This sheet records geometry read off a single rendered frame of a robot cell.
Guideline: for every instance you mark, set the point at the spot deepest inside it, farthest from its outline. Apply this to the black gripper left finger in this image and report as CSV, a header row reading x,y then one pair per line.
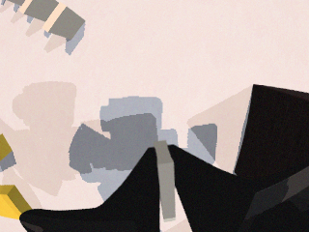
x,y
133,207

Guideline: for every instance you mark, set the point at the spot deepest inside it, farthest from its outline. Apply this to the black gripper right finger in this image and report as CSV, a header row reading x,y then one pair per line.
x,y
217,201

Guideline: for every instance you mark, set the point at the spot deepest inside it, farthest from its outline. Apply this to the yellow rectangular block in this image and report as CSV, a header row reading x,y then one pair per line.
x,y
12,203
4,147

